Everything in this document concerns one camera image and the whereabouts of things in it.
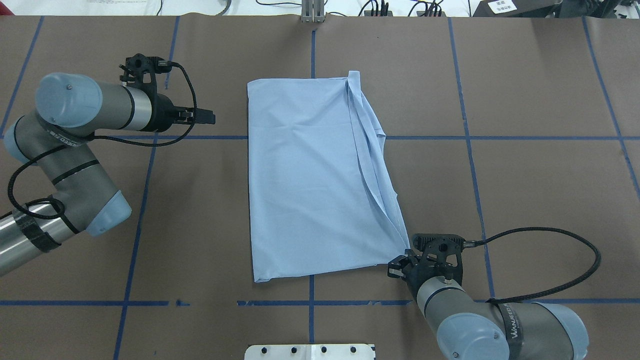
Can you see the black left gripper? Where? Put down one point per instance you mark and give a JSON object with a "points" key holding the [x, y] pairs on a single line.
{"points": [[163, 114]]}

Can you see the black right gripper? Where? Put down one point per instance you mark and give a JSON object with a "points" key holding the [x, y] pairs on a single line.
{"points": [[413, 272]]}

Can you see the light blue t-shirt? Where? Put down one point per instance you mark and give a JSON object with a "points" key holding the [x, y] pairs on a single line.
{"points": [[321, 198]]}

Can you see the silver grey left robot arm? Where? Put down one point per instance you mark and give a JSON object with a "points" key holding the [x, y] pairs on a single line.
{"points": [[61, 189]]}

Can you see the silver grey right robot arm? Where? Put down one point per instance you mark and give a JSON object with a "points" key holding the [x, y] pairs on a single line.
{"points": [[512, 328]]}

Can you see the left grey USB hub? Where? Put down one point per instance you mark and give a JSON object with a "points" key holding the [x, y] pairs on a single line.
{"points": [[375, 9]]}

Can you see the grey usb hub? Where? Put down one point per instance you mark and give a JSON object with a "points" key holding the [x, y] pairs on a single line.
{"points": [[427, 9], [375, 9]]}

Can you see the right grey USB hub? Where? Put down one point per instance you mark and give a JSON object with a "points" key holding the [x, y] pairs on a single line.
{"points": [[427, 9]]}

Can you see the black box with label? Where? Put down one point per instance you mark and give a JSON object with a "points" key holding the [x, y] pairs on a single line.
{"points": [[524, 8]]}

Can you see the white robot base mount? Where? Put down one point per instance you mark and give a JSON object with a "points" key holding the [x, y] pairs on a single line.
{"points": [[323, 351]]}

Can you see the grey aluminium camera post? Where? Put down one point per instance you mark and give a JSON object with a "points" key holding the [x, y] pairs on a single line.
{"points": [[313, 11]]}

